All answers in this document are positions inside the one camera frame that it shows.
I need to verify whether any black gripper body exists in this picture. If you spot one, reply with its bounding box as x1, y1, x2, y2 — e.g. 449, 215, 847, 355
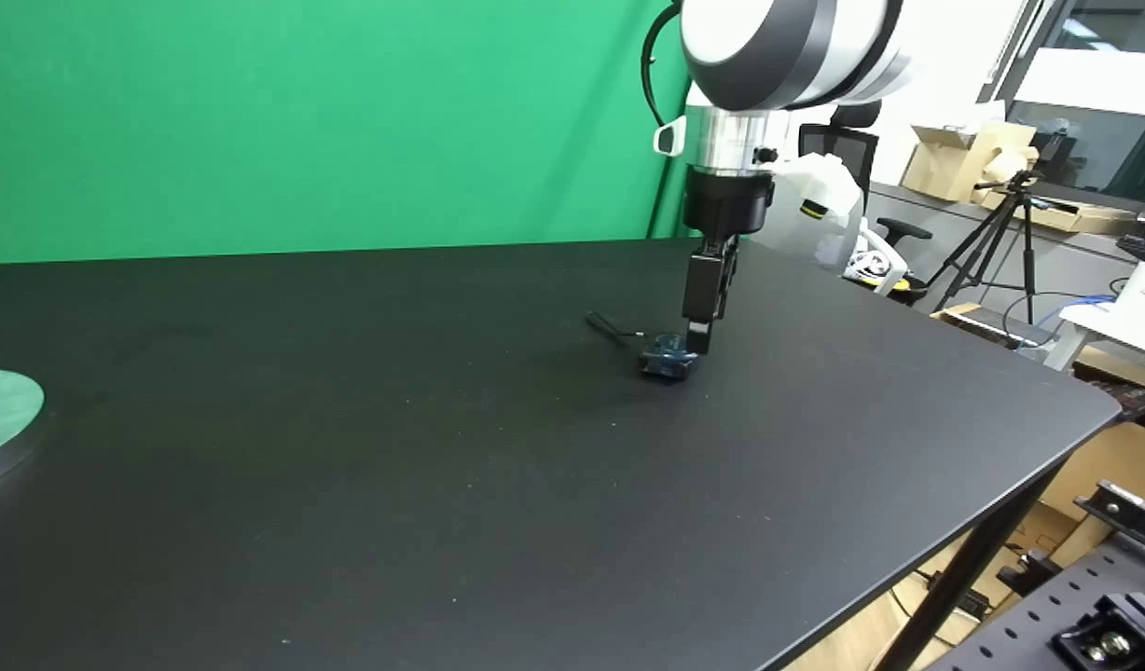
682, 167, 771, 321

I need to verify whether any blue tape measure with strap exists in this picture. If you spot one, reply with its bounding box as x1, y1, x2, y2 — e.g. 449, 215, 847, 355
586, 312, 699, 384

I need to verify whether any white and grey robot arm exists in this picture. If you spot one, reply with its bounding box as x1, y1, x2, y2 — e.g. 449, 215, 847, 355
642, 0, 921, 365

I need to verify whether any black office chair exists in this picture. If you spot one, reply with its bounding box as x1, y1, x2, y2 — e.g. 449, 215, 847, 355
798, 104, 880, 195

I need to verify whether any cardboard box on desk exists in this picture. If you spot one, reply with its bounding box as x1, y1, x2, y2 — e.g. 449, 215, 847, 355
903, 123, 1036, 202

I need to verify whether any black table leg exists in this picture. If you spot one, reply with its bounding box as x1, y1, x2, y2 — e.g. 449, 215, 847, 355
877, 463, 1061, 671

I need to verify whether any white paper sheet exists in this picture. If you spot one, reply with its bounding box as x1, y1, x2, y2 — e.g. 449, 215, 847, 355
1061, 262, 1145, 355

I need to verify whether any black perforated metal rack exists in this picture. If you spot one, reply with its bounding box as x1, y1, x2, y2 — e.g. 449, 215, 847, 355
928, 485, 1145, 671

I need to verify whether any green backdrop curtain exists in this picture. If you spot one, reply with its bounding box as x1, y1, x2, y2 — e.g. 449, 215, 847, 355
0, 0, 685, 263

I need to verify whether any black camera tripod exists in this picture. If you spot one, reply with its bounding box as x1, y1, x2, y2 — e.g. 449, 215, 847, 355
925, 167, 1043, 326

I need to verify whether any round metal robot base plate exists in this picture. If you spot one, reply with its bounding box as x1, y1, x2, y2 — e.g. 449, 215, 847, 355
0, 370, 45, 479

